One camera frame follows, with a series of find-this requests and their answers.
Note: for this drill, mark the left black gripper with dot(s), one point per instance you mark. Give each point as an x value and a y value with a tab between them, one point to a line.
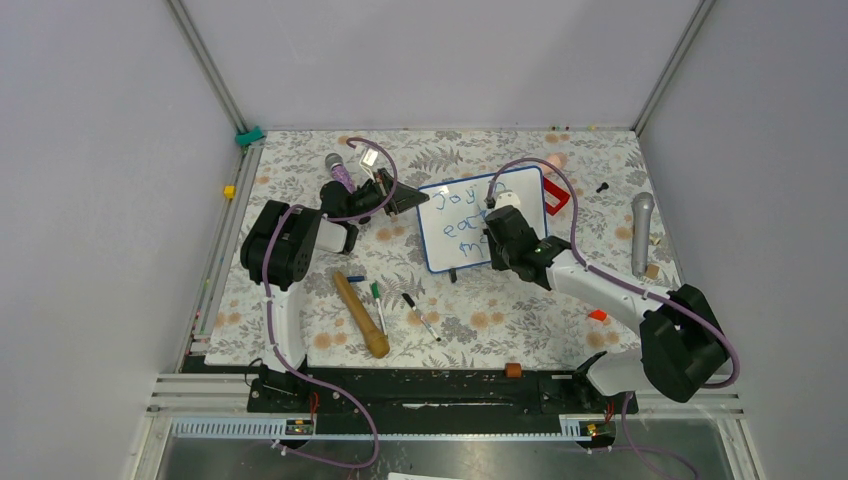
404	197

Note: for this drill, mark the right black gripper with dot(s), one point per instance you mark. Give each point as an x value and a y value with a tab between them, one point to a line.
497	262

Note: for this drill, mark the blue-framed whiteboard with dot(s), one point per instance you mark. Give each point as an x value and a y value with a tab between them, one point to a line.
452	221

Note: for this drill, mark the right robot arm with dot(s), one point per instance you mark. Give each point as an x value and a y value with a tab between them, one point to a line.
681	343

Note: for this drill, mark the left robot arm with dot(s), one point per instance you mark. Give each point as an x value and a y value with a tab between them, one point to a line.
279	247

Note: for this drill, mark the purple patterned microphone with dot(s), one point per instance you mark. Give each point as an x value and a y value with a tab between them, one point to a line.
338	171

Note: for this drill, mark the red rectangular tray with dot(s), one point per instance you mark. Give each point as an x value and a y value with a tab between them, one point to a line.
556	197

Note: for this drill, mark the green-capped marker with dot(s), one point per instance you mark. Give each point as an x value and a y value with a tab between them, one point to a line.
378	302

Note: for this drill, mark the pink plastic cylinder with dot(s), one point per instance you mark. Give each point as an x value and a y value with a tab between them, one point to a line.
553	162

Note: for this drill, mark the floral patterned table mat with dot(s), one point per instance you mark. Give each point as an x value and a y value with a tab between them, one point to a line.
487	318

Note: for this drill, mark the red wedge block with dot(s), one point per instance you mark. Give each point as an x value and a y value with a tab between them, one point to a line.
598	315

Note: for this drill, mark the teal corner clip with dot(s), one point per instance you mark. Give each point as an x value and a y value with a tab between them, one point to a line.
247	138

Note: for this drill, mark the black-capped marker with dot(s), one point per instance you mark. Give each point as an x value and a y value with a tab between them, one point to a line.
421	317

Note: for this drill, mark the brown cork cylinder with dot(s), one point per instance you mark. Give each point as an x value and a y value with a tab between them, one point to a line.
513	370

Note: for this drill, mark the silver grey microphone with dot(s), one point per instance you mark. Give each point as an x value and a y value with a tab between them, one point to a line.
642	207

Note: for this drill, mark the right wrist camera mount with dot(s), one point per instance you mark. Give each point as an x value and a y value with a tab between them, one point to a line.
503	199

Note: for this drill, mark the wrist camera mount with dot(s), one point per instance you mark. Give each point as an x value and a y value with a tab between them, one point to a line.
368	158
503	199

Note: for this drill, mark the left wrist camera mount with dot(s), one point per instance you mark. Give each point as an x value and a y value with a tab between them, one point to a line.
368	158

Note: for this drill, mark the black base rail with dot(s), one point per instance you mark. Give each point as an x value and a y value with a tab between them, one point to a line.
350	401

